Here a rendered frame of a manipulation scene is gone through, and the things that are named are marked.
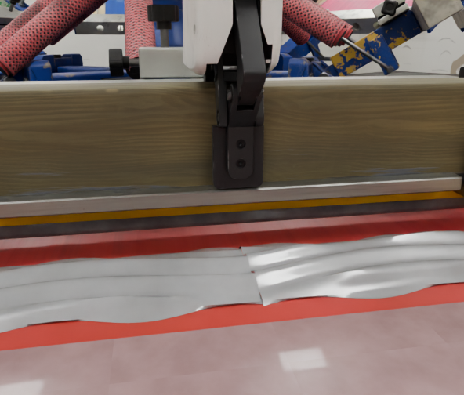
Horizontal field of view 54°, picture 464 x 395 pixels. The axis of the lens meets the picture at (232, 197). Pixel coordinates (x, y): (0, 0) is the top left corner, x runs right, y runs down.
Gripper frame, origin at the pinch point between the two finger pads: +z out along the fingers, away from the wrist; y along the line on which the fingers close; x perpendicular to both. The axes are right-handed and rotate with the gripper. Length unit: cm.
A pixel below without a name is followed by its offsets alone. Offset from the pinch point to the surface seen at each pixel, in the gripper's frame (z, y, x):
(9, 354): 6.0, 12.1, -12.0
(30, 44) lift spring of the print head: -6, -61, -26
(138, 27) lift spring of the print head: -9, -50, -6
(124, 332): 6.1, 11.3, -7.1
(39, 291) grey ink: 5.5, 7.7, -11.6
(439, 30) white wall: -13, -284, 200
